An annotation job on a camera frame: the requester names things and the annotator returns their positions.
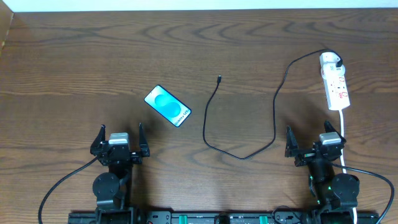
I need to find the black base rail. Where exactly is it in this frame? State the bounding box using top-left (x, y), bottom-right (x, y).
top-left (67, 210), bottom-right (381, 224)

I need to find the white power strip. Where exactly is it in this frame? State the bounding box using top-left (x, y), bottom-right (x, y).
top-left (323, 75), bottom-right (350, 111)

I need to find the white charger plug adapter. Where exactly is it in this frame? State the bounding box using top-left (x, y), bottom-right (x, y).
top-left (320, 52), bottom-right (346, 80)

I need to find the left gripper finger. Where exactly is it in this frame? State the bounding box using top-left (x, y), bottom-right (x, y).
top-left (90, 124), bottom-right (106, 156)
top-left (139, 123), bottom-right (150, 157)

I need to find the blue Galaxy smartphone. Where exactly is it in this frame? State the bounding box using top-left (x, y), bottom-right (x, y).
top-left (144, 85), bottom-right (192, 128)

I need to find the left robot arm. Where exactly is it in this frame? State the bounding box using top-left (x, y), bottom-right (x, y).
top-left (90, 124), bottom-right (150, 223)

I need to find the black USB charging cable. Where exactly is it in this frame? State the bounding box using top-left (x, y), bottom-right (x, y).
top-left (202, 48), bottom-right (344, 161)

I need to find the white power strip cord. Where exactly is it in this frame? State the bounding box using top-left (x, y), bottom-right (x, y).
top-left (338, 108), bottom-right (358, 224)

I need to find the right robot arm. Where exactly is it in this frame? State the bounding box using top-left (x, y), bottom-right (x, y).
top-left (285, 121), bottom-right (359, 223)

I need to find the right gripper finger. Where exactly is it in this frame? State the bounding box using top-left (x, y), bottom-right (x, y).
top-left (285, 126), bottom-right (299, 157)
top-left (324, 120), bottom-right (345, 141)

